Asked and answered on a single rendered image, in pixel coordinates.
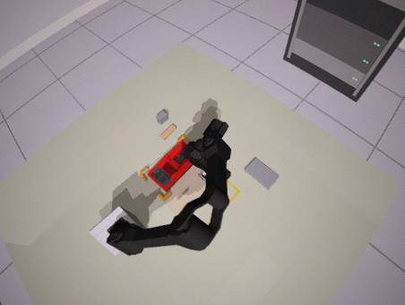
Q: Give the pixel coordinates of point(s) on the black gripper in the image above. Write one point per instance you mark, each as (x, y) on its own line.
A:
(199, 164)

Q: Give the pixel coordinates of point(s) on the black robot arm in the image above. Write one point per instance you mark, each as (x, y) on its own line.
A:
(186, 230)

